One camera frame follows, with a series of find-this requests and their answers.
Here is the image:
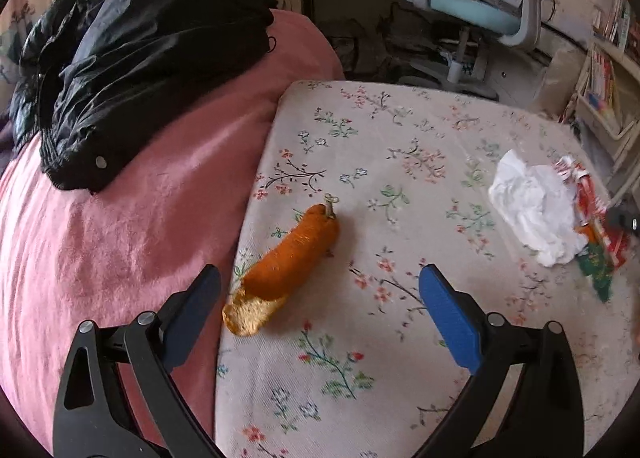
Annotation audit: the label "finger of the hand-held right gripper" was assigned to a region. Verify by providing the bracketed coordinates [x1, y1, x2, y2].
[605, 208, 640, 237]

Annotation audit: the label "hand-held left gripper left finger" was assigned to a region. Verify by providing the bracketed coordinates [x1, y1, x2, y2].
[52, 264, 223, 458]

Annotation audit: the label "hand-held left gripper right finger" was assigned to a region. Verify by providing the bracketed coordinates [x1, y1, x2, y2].
[415, 264, 586, 458]

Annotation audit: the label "red snack wrapper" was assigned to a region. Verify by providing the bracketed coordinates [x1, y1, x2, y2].
[552, 155, 632, 267]

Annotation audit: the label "green snack wrapper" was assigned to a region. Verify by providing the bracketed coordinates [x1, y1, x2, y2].
[575, 238, 616, 301]

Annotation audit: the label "white tissue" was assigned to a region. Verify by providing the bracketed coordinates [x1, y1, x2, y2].
[488, 149, 590, 267]

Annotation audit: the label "orange sausage wrapper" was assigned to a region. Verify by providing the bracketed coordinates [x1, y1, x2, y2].
[221, 204, 341, 337]

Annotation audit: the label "pink blanket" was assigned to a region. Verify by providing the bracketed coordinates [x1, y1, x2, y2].
[0, 8, 346, 444]

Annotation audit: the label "white bookshelf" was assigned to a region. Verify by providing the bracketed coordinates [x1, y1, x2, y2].
[572, 35, 640, 189]

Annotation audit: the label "row of books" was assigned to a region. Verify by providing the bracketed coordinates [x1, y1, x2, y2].
[587, 50, 618, 111]

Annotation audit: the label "white plastic bag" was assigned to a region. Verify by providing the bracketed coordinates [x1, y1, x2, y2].
[535, 45, 593, 121]

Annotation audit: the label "upright books on shelf top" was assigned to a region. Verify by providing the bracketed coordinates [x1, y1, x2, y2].
[592, 0, 636, 51]

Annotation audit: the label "dark purple cloth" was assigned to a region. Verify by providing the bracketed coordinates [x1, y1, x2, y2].
[0, 120, 23, 163]

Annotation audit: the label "grey blue office chair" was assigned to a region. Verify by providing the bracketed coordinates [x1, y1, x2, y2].
[404, 0, 563, 91]

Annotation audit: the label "black jacket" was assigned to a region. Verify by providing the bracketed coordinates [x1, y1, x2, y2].
[10, 0, 278, 191]

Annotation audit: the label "pink printed curtain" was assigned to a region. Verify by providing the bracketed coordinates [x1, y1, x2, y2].
[0, 2, 36, 78]

